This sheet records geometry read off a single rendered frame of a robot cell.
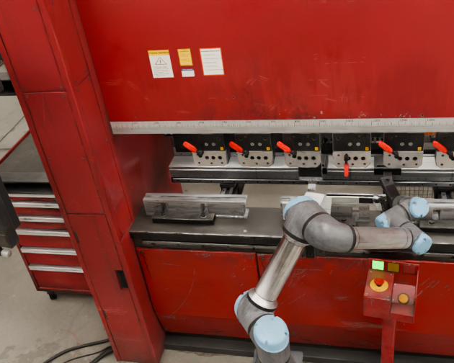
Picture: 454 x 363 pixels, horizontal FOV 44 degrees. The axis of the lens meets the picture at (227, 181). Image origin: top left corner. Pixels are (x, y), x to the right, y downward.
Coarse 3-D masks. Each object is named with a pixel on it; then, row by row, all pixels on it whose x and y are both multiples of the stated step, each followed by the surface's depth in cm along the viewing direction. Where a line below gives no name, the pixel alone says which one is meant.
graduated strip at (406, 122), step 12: (228, 120) 230; (240, 120) 229; (252, 120) 227; (264, 120) 226; (276, 120) 225; (288, 120) 224; (300, 120) 223; (312, 120) 222; (324, 120) 221; (336, 120) 219; (348, 120) 218; (360, 120) 217; (372, 120) 216; (384, 120) 215; (396, 120) 214; (408, 120) 213; (420, 120) 212; (432, 120) 211; (444, 120) 210
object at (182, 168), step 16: (176, 160) 289; (192, 160) 287; (432, 160) 260; (176, 176) 288; (192, 176) 286; (208, 176) 283; (224, 176) 281; (240, 176) 279; (256, 176) 277; (272, 176) 275; (288, 176) 273; (336, 176) 267; (352, 176) 266; (368, 176) 264; (400, 176) 260; (416, 176) 258; (432, 176) 257; (448, 176) 255
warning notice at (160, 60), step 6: (150, 54) 219; (156, 54) 219; (162, 54) 218; (168, 54) 218; (150, 60) 221; (156, 60) 220; (162, 60) 220; (168, 60) 219; (156, 66) 222; (162, 66) 221; (168, 66) 221; (156, 72) 224; (162, 72) 223; (168, 72) 222
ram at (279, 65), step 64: (128, 0) 208; (192, 0) 203; (256, 0) 198; (320, 0) 194; (384, 0) 189; (448, 0) 185; (128, 64) 224; (192, 64) 218; (256, 64) 213; (320, 64) 207; (384, 64) 202; (448, 64) 197; (128, 128) 243; (192, 128) 236; (256, 128) 229; (320, 128) 223; (384, 128) 217; (448, 128) 212
